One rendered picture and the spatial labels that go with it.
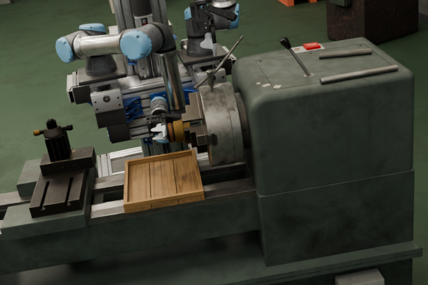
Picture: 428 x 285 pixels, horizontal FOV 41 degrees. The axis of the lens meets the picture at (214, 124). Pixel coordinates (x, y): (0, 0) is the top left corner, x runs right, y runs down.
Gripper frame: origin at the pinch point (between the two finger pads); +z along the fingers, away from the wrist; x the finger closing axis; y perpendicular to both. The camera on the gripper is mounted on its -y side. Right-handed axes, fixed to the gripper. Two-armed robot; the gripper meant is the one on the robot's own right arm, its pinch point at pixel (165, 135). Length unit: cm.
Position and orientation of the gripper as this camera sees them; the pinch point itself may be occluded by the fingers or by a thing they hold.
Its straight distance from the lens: 220.1
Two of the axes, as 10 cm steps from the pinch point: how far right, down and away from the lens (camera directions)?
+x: -1.3, -9.0, -4.1
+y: -9.9, 1.6, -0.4
